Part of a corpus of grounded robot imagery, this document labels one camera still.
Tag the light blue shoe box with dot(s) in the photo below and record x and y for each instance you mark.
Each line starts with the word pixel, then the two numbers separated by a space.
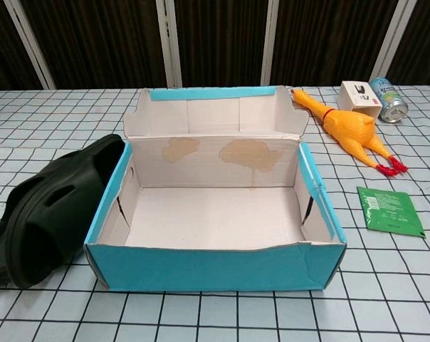
pixel 215 256

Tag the table with checkered tablecloth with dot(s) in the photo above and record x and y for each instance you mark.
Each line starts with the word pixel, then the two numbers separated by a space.
pixel 40 117

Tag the yellow rubber chicken toy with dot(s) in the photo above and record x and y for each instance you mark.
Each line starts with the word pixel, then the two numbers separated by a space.
pixel 350 128

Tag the small white carton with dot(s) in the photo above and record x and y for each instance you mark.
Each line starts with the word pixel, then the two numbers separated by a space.
pixel 357 98

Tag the black pleated curtain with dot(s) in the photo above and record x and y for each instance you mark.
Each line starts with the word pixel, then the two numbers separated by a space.
pixel 101 35

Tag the green sachet packet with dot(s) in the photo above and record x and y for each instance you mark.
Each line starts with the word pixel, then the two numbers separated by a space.
pixel 389 212

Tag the plastic water bottle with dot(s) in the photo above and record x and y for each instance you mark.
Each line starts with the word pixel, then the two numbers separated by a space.
pixel 389 96

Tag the white metal frame post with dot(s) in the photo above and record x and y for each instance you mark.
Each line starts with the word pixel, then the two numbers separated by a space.
pixel 273 42
pixel 28 42
pixel 170 42
pixel 394 35

